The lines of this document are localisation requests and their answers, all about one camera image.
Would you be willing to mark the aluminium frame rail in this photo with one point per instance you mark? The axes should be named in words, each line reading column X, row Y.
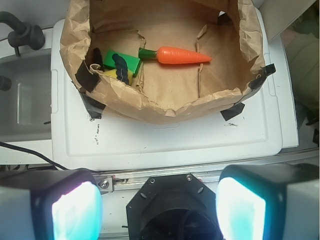
column 207, row 173

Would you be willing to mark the black tape piece right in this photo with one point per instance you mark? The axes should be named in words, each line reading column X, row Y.
column 232, row 112

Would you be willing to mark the white plastic lid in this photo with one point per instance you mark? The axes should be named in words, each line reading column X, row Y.
column 114, row 143

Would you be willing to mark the dark grey toy faucet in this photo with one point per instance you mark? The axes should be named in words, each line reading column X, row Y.
column 22, row 34

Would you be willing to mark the green rectangular block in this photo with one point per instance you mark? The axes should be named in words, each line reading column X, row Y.
column 114, row 59

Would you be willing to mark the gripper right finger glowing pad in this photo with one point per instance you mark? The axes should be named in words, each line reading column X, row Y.
column 276, row 201

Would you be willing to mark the orange plastic carrot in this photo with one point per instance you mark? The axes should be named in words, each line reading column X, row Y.
column 174, row 56

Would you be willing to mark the yellow sponge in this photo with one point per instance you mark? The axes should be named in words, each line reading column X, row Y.
column 127, row 78

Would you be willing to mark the black tape piece left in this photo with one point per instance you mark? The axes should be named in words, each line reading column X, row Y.
column 88, row 81

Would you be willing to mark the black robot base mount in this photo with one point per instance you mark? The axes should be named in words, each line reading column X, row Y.
column 173, row 207

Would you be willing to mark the brown paper bag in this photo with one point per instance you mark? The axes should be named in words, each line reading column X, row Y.
column 226, row 30

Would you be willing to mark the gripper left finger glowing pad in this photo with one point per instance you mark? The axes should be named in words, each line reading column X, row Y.
column 50, row 205

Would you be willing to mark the black tape upper right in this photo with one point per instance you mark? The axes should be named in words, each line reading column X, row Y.
column 256, row 84

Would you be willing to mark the black tape piece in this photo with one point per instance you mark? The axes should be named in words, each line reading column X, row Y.
column 88, row 81
column 232, row 112

